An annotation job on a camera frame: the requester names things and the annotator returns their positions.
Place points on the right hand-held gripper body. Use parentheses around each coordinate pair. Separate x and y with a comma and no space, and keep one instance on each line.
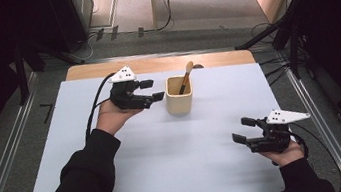
(275,138)

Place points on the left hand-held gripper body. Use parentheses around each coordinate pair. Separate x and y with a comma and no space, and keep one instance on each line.
(125,97)

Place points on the cream brush holder cup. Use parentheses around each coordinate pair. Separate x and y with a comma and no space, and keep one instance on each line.
(178,105)

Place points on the wooden spoon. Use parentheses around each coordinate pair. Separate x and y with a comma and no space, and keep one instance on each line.
(186,78)

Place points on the person's right hand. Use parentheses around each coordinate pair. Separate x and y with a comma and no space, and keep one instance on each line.
(286,157)

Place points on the person's left hand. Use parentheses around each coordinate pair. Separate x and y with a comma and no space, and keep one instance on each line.
(111,117)

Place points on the wooden table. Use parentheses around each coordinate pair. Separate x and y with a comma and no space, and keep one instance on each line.
(160,64)

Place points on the white table mat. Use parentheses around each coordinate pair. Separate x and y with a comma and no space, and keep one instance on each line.
(166,150)

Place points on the black metal stand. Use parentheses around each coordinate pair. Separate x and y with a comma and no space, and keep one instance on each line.
(258,37)
(20,73)

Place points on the grey cabinet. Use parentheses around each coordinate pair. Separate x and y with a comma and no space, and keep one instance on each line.
(83,4)

